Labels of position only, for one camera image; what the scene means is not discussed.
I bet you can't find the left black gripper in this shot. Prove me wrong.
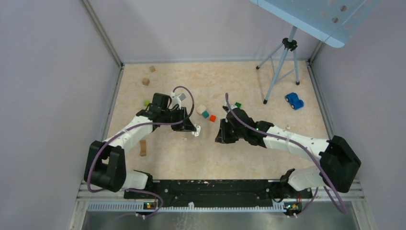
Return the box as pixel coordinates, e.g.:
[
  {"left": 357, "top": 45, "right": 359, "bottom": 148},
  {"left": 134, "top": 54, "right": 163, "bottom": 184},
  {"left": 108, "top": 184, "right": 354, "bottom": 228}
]
[{"left": 161, "top": 106, "right": 196, "bottom": 132}]

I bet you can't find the white earbud charging case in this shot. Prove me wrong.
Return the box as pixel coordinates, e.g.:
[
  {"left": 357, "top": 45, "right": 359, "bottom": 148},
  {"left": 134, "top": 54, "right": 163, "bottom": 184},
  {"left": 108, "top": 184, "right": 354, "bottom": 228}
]
[{"left": 191, "top": 125, "right": 201, "bottom": 137}]

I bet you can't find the beige rounded block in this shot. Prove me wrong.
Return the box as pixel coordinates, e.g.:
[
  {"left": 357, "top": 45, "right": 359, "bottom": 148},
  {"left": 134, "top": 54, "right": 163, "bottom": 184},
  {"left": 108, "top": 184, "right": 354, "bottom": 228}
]
[{"left": 196, "top": 104, "right": 207, "bottom": 115}]

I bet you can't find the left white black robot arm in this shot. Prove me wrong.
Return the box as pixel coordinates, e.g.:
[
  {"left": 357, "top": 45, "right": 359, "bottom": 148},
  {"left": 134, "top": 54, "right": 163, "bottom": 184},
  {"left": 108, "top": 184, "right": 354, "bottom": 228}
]
[{"left": 84, "top": 92, "right": 201, "bottom": 198}]

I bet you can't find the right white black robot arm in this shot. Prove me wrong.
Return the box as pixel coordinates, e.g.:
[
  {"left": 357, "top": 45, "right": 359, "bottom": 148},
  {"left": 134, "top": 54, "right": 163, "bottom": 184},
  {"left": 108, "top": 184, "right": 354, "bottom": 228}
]
[{"left": 215, "top": 106, "right": 361, "bottom": 197}]

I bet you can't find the teal small cube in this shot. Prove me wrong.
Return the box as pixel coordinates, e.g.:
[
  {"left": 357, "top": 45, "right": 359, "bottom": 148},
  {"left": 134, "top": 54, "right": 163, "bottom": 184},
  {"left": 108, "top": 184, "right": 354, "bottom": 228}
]
[{"left": 202, "top": 111, "right": 209, "bottom": 118}]

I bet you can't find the wooden arch block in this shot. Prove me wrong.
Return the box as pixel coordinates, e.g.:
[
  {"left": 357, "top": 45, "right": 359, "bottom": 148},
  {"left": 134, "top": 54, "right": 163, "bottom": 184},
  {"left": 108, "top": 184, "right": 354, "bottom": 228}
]
[{"left": 139, "top": 139, "right": 147, "bottom": 157}]

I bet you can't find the near wooden cube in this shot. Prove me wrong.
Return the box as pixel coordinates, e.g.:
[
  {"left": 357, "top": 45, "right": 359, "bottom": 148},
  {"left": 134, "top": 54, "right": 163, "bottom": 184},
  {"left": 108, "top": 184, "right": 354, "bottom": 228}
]
[{"left": 142, "top": 78, "right": 150, "bottom": 86}]

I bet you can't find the blue toy car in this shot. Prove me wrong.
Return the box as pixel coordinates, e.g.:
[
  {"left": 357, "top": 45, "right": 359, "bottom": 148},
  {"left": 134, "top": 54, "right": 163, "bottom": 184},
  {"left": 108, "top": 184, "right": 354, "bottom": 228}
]
[{"left": 285, "top": 92, "right": 304, "bottom": 110}]

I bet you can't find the grey tripod stand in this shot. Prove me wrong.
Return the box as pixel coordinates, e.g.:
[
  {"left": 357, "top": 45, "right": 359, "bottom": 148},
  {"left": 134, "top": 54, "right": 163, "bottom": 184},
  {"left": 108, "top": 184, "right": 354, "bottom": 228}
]
[{"left": 256, "top": 26, "right": 300, "bottom": 104}]

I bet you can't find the light blue perforated panel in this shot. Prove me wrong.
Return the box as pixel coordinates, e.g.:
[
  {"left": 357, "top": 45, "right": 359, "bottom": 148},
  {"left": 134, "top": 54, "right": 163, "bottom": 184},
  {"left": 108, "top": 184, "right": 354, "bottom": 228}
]
[{"left": 251, "top": 0, "right": 379, "bottom": 48}]

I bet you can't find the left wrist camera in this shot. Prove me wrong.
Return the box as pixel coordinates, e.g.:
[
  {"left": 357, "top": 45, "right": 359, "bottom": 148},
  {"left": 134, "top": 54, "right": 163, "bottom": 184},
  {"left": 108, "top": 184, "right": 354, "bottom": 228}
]
[{"left": 170, "top": 92, "right": 187, "bottom": 107}]

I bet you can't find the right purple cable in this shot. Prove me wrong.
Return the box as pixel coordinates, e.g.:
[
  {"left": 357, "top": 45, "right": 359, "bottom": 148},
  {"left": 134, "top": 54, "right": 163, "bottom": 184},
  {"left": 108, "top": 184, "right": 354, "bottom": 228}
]
[{"left": 225, "top": 92, "right": 348, "bottom": 217}]

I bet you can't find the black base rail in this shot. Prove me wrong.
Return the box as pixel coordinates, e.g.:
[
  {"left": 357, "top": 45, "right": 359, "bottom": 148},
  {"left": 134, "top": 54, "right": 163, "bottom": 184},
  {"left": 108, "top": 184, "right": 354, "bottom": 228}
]
[{"left": 124, "top": 179, "right": 313, "bottom": 208}]

